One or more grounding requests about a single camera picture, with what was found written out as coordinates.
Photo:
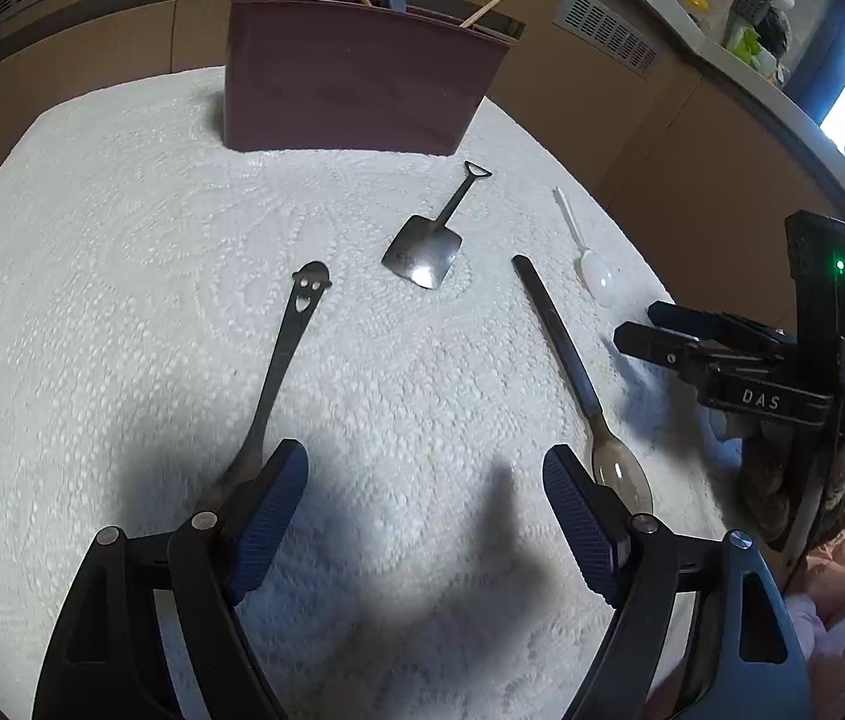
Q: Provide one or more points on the white plastic spoon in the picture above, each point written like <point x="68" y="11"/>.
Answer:
<point x="598" y="274"/>

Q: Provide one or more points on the dark round brush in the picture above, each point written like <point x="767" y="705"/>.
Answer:
<point x="778" y="22"/>

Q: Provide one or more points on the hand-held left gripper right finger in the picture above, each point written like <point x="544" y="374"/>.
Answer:
<point x="579" y="532"/>

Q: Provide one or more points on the white textured tablecloth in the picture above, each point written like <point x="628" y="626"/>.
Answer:
<point x="130" y="240"/>

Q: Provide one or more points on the smiley-face metal spoon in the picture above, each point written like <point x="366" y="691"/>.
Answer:
<point x="291" y="330"/>

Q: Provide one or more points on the metal shovel-shaped spoon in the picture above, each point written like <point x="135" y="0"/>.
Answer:
<point x="426" y="251"/>

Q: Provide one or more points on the short grey vent grille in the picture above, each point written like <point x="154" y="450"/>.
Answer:
<point x="609" y="30"/>

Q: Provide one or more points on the person's right hand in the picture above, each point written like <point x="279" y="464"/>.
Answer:
<point x="767" y="487"/>

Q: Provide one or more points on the green cloth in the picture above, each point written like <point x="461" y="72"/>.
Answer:
<point x="750" y="49"/>

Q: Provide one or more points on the purple plastic utensil holder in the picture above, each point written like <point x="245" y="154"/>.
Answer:
<point x="355" y="82"/>

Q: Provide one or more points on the yellow plastic object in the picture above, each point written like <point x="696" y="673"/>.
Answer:
<point x="696" y="1"/>

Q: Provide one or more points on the wooden cabinet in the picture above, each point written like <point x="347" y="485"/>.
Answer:
<point x="579" y="127"/>

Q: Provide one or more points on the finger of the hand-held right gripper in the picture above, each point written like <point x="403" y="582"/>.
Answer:
<point x="729" y="326"/>
<point x="647" y="341"/>

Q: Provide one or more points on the grey countertop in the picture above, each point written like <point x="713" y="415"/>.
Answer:
<point x="782" y="101"/>

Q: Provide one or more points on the grey plastic basket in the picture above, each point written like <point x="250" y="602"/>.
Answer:
<point x="744" y="11"/>

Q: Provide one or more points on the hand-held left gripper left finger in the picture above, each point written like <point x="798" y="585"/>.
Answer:
<point x="272" y="517"/>

